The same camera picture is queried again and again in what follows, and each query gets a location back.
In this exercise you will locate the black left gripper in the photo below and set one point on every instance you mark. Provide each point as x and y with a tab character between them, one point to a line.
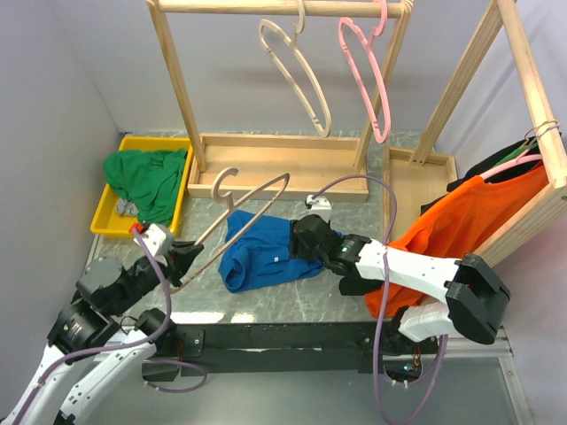
180	258

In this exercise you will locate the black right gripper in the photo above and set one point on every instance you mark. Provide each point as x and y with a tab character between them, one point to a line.
301	251

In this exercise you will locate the blue tank top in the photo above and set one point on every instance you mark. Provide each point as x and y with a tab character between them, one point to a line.
262	258

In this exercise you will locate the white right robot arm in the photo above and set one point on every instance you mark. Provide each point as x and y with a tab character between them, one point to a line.
466	295

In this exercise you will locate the green hanger on right rack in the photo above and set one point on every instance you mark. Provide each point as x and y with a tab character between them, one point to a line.
519	151

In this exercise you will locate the pink hanger on right rack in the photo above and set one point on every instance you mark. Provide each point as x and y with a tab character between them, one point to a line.
520	160

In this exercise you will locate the grey cloth in tray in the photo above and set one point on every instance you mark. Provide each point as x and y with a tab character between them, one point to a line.
125	208

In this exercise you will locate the yellow plastic tray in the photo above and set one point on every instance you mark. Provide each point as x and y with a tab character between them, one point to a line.
106	222

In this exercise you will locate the green garment in tray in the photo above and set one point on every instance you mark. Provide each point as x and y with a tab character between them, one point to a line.
149	179

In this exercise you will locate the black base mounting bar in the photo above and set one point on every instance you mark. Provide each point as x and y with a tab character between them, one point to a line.
273	347

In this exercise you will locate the wooden clothes rack centre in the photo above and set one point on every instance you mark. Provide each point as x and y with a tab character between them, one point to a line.
370	33

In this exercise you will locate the wooden clothes rack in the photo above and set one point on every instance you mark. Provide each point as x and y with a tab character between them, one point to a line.
418	173
370	33

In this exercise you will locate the wooden clothes rack right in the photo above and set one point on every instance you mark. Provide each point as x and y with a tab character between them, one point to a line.
418	173

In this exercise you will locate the orange hanging garment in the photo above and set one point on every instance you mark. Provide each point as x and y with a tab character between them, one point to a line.
463	219

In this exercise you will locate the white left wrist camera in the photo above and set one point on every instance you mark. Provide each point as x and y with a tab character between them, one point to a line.
156	238

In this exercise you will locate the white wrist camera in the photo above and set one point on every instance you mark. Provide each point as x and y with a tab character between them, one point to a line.
319	206
156	238

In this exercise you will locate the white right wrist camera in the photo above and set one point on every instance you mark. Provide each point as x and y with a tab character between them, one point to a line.
319	206

